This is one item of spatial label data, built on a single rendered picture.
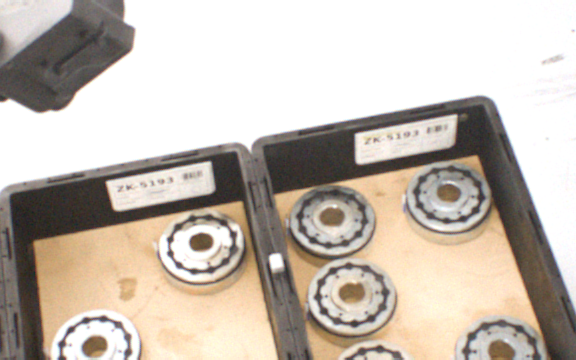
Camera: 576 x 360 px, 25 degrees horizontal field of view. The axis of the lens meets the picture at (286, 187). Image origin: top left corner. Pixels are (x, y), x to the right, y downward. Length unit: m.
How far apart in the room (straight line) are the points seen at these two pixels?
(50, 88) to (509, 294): 0.65
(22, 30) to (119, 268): 0.55
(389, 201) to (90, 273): 0.37
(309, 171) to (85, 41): 0.57
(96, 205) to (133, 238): 0.06
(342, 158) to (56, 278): 0.37
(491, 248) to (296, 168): 0.25
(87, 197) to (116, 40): 0.51
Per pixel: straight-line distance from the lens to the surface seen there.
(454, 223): 1.57
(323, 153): 1.59
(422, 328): 1.53
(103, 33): 1.10
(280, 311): 1.43
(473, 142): 1.65
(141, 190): 1.58
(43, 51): 1.10
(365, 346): 1.48
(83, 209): 1.60
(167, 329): 1.55
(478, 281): 1.57
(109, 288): 1.59
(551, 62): 1.96
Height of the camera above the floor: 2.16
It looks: 54 degrees down
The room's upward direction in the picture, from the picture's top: 5 degrees counter-clockwise
